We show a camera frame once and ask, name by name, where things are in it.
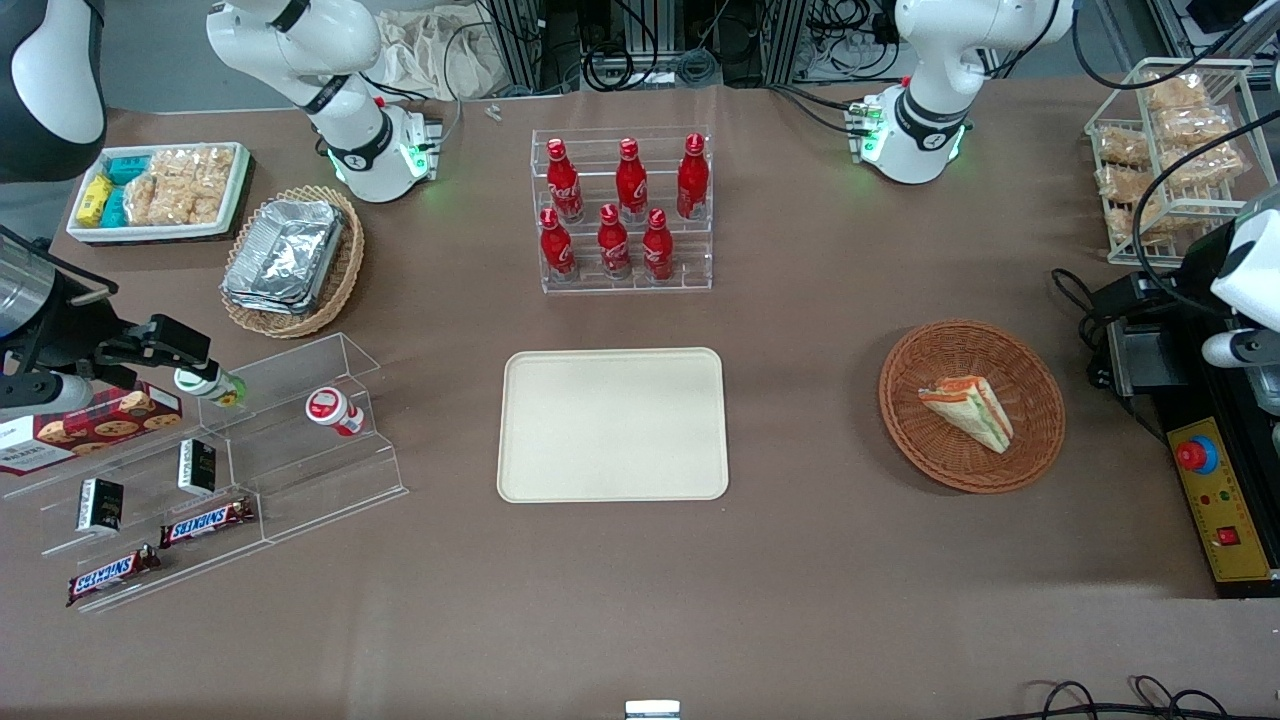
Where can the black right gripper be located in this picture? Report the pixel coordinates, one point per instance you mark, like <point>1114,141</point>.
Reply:
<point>66,326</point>

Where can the triangular sandwich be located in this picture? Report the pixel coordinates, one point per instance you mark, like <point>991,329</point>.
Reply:
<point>972,412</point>

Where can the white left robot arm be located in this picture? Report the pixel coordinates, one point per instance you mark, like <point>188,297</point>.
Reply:
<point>925,130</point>

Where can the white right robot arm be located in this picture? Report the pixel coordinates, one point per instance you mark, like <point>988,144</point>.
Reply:
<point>352,150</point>

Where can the light tan wicker basket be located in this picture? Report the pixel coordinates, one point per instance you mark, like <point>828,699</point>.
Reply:
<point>345,275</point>

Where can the beige plastic tray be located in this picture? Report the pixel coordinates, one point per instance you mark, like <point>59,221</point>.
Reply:
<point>610,425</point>

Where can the brown wicker basket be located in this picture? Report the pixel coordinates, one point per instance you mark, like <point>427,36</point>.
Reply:
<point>935,455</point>

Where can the green-labelled yogurt bottle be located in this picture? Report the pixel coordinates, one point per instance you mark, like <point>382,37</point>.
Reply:
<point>208,385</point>

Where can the red tartan cookie box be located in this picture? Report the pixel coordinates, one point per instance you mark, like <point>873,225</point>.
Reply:
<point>100,428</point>

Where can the clear acrylic tiered stand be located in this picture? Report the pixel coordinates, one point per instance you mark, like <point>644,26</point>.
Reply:
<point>140,470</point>
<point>320,480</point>

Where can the small black carton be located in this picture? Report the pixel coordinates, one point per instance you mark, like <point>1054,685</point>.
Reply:
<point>101,505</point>
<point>197,467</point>

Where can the aluminium foil container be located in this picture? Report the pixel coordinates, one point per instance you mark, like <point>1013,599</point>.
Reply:
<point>262,304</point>
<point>285,250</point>

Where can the white plastic bin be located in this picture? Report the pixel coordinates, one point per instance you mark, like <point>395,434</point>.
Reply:
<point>150,233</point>

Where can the teal snack packet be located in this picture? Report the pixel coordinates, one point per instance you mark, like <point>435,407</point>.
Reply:
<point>114,208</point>
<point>128,168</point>

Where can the clear rice cracker bag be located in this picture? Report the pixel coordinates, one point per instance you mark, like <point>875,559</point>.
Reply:
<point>158,200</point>
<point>210,180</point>

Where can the yellow snack packet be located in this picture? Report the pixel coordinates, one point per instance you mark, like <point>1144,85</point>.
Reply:
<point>94,200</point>

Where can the Snickers chocolate bar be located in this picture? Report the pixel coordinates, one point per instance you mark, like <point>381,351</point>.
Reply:
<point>112,575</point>
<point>205,522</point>

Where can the red-capped yogurt bottle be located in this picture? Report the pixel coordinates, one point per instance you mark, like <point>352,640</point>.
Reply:
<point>335,410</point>

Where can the beige cloth bag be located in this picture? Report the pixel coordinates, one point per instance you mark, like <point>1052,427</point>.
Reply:
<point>440,55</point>

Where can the red cola bottle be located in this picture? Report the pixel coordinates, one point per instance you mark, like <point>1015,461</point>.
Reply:
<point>564,185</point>
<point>630,183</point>
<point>613,245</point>
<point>692,180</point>
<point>556,248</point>
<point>657,248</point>

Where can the clear acrylic bottle rack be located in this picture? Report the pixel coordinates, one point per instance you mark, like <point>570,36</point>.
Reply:
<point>590,285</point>

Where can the small white grey device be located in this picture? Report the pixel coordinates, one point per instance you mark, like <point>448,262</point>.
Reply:
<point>652,710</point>

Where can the fried snack bag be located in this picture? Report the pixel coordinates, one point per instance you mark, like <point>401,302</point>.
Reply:
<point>1135,220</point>
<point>1175,92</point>
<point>1205,165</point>
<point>1195,125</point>
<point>1125,183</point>
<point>1124,146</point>

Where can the black electronics box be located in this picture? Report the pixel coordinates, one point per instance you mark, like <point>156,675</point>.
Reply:
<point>1150,345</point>

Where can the red emergency stop button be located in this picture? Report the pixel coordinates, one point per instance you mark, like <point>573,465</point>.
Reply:
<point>1196,455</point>

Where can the black yellow control box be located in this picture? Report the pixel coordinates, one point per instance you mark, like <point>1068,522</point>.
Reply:
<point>1225,520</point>

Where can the aluminium frame rack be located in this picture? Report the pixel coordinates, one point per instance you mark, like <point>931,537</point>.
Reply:
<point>520,40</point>

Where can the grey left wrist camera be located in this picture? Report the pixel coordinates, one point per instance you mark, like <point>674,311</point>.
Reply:
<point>1240,350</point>

